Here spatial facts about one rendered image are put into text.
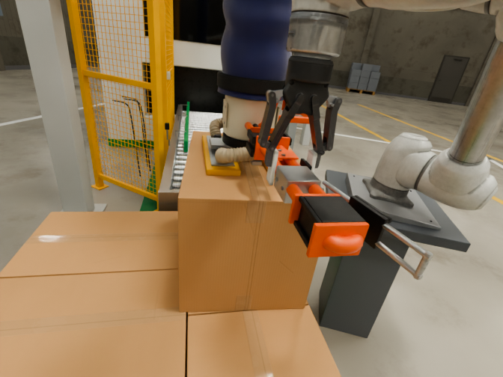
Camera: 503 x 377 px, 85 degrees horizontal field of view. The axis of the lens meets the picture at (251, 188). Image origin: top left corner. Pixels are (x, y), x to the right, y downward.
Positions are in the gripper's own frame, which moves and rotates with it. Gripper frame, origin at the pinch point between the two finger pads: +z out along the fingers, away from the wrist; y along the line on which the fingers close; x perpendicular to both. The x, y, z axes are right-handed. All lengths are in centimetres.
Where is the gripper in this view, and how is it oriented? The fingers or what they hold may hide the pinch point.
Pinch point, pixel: (290, 169)
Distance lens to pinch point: 55.2
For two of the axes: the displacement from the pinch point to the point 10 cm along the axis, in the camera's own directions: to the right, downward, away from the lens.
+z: -1.1, 8.9, 4.4
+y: -9.8, -0.2, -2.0
